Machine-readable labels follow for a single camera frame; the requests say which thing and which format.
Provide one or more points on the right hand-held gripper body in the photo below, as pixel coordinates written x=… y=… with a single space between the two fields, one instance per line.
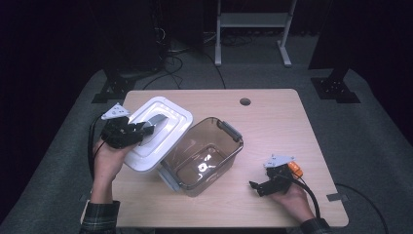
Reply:
x=279 y=178

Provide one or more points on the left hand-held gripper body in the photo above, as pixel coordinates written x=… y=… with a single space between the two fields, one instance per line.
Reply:
x=118 y=135

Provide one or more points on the orange toy car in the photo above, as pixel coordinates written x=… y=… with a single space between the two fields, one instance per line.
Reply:
x=296 y=169

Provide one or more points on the brown transparent storage box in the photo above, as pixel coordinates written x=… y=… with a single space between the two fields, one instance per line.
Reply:
x=201 y=162

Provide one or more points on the person's left hand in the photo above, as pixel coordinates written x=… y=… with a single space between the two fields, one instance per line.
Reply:
x=107 y=162

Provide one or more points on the person's right hand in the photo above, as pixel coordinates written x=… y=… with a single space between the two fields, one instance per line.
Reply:
x=297 y=203

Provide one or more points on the black stand base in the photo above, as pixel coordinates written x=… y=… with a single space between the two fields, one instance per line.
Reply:
x=113 y=89
x=336 y=89

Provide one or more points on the grey floor tape strip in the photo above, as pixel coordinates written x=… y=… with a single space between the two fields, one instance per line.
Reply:
x=85 y=197
x=337 y=197

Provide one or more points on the white metal stand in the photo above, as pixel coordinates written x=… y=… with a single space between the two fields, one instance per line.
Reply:
x=253 y=20

